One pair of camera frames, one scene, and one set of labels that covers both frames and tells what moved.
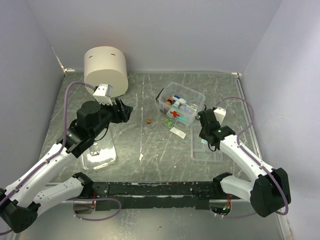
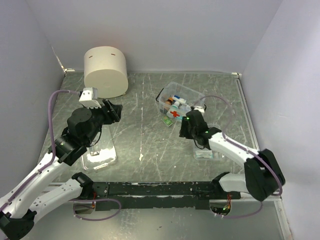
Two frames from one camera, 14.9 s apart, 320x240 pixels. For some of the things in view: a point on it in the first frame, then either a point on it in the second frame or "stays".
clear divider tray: (200, 151) stays
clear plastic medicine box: (181, 103) stays
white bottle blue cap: (177, 98) stays
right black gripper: (201, 133) → (183, 132)
